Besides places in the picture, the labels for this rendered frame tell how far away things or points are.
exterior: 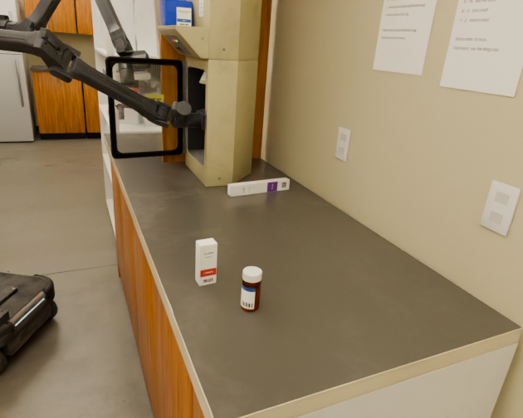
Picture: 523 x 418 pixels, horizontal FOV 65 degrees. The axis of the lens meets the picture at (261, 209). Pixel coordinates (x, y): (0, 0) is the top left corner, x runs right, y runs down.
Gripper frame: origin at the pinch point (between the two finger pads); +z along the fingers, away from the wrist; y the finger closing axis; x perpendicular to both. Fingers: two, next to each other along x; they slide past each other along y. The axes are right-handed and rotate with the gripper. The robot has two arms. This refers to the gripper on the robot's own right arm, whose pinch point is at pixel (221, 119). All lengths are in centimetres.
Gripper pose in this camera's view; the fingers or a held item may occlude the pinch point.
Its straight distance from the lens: 171.6
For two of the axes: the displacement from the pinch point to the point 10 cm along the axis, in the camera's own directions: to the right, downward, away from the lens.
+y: -3.9, -3.6, 8.4
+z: 9.2, -0.9, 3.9
